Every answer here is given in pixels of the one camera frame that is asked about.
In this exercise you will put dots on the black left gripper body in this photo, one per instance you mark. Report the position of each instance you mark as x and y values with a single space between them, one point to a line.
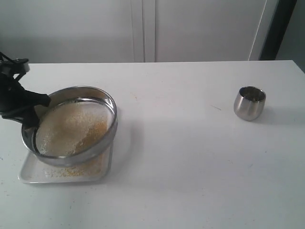
11 91

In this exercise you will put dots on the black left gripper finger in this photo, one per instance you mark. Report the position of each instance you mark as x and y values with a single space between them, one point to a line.
30 118
32 99

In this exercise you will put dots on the yellow grain powder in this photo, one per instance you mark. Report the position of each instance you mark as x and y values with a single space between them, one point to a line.
70 129

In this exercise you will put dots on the round steel mesh sieve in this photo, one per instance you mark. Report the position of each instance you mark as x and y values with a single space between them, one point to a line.
74 94

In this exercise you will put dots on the stainless steel cup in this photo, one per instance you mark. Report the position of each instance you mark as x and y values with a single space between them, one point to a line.
249 103

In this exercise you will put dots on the white rectangular tray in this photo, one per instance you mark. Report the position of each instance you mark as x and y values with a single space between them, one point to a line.
34 171

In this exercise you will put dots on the white cabinet behind table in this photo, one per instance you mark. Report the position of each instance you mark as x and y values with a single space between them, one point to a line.
62 31

